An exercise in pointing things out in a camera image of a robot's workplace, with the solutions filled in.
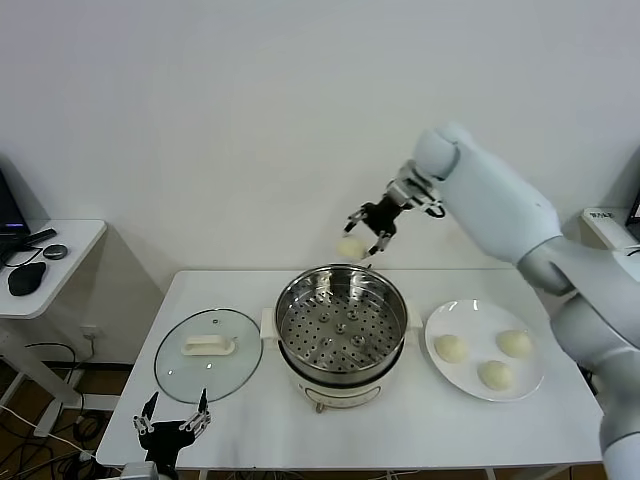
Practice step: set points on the white side table with mouse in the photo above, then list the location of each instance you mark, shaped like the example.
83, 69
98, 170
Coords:
75, 270

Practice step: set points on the white side table with label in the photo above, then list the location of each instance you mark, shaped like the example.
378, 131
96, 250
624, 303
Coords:
600, 230

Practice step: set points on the black laptop computer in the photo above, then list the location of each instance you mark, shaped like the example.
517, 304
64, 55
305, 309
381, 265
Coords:
10, 210

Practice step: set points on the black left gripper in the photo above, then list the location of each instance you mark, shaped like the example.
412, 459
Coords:
165, 437

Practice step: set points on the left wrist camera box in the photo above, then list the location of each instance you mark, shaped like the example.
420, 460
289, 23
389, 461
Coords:
142, 472

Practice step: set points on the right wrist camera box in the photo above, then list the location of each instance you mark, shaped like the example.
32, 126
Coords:
412, 187

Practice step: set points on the black remote bar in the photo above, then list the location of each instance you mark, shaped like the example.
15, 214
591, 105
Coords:
40, 237

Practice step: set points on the black computer mouse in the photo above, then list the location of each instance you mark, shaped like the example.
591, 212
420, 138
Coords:
27, 279

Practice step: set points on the perforated steel steamer basket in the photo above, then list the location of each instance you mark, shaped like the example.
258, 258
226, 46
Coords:
310, 300

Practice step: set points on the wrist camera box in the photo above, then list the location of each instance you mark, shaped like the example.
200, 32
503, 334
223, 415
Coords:
142, 472
412, 187

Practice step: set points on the white electric cooker pot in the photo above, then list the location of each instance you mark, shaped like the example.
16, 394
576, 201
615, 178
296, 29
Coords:
340, 392

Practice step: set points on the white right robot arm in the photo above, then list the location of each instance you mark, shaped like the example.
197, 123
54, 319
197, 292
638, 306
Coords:
500, 200

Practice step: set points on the round black puck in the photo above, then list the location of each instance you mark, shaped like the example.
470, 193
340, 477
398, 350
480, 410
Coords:
55, 251

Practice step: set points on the small printed label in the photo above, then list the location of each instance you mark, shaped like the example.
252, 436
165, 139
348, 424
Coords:
601, 216

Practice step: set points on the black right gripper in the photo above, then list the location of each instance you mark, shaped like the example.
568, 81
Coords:
381, 215

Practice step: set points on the white round plate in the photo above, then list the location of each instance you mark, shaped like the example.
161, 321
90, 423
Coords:
480, 320

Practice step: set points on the white steamed baozi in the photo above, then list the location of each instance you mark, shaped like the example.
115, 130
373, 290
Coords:
513, 343
350, 247
451, 348
496, 375

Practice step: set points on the white wall socket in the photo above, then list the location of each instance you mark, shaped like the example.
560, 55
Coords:
91, 333

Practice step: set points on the dark laptop with lit screen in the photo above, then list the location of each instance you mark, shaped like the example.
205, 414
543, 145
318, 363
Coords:
635, 210

